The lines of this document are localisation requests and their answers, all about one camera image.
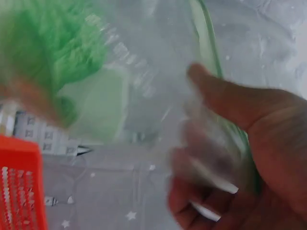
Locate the person's right hand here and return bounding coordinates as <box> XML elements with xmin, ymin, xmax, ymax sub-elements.
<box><xmin>167</xmin><ymin>63</ymin><xmax>307</xmax><ymax>230</ymax></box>

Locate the clear plastic zip bag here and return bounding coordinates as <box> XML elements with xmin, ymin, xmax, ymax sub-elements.
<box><xmin>57</xmin><ymin>0</ymin><xmax>307</xmax><ymax>195</ymax></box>

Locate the green fluffy cloth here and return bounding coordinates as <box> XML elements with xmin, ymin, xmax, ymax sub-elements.
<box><xmin>0</xmin><ymin>2</ymin><xmax>108</xmax><ymax>127</ymax></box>

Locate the pale green rectangular pad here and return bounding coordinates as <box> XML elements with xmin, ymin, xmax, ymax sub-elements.
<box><xmin>59</xmin><ymin>67</ymin><xmax>131</xmax><ymax>146</ymax></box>

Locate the orange plastic basket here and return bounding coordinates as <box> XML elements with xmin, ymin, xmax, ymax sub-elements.
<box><xmin>0</xmin><ymin>135</ymin><xmax>49</xmax><ymax>230</ymax></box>

